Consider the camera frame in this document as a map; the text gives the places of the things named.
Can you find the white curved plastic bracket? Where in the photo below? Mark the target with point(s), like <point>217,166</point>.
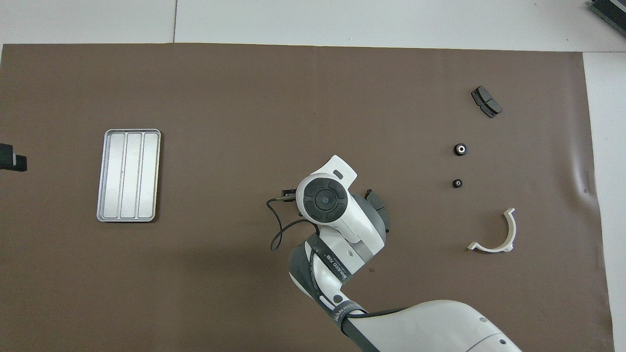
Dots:
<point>511,230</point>

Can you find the dark grey brake pad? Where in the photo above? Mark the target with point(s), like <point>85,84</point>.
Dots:
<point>379,200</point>
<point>486,101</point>

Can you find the grey ribbed block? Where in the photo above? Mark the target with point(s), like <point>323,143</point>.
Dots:
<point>611,12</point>

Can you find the brown table mat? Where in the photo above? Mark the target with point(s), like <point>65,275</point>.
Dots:
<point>244,98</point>

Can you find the small black bearing gear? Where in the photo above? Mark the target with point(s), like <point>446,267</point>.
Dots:
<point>457,183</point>

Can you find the large black bearing gear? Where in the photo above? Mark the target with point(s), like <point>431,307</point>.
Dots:
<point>460,149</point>

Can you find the grey metal tray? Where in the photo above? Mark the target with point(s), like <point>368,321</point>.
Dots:
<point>128,176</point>

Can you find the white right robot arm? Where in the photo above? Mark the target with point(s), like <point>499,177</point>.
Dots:
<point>342,234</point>

